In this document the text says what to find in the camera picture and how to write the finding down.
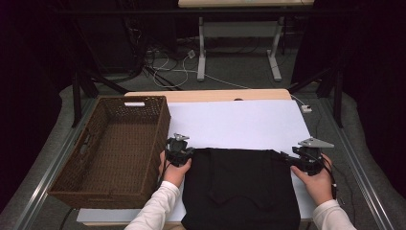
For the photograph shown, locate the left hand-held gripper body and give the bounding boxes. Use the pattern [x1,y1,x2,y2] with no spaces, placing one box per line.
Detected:
[165,133,195,168]

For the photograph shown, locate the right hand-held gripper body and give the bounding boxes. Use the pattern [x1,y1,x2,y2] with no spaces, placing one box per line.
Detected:
[287,136,335,177]

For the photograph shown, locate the brown wicker basket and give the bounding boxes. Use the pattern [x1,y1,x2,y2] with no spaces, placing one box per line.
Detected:
[47,95,171,210]

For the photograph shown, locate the black sleeveless shirt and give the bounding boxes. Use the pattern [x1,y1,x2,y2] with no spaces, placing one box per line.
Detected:
[180,147,302,230]

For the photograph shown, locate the person's left hand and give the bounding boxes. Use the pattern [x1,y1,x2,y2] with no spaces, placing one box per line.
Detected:
[158,149,192,189]

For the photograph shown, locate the person's right hand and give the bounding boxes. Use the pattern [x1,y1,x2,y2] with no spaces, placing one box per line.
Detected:
[290,152,334,207]

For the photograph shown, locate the white table board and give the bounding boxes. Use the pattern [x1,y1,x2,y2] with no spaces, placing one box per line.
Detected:
[76,99,318,224]

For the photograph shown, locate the light wooden table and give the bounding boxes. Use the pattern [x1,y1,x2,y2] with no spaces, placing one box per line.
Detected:
[83,88,314,226]

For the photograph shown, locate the black metal stand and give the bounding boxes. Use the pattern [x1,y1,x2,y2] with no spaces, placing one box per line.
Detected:
[286,65,345,128]
[71,68,130,128]

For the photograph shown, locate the dark curtain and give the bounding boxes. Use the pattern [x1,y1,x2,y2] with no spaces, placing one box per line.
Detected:
[0,0,76,212]
[343,0,406,199]

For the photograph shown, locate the desk with white legs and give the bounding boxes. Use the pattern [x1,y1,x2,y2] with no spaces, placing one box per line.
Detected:
[177,0,315,82]

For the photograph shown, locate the black horizontal metal bar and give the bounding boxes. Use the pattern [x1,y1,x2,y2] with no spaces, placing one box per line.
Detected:
[56,9,352,16]

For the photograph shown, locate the left hand-held gripper black cable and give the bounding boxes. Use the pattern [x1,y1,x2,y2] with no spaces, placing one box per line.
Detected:
[157,158,170,190]

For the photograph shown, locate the hand-held gripper black cable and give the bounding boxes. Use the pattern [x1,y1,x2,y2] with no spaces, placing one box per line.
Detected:
[322,156,340,200]
[157,158,170,190]

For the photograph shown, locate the thin black floor cable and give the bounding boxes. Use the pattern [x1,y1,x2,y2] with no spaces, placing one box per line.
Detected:
[315,116,356,224]

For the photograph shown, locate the right hand-held gripper black cable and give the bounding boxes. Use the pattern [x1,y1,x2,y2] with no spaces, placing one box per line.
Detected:
[322,156,340,200]

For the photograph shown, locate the aluminium floor rail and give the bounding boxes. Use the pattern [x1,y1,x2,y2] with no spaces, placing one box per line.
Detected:
[12,98,99,230]
[320,98,394,230]

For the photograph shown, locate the white floor cable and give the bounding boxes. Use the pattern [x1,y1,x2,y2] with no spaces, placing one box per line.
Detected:
[152,52,305,107]

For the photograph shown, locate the black cable bundle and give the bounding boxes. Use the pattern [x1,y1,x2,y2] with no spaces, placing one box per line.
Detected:
[123,15,185,92]

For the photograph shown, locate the thick black floor cable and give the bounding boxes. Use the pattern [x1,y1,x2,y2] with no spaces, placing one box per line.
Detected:
[58,207,76,230]

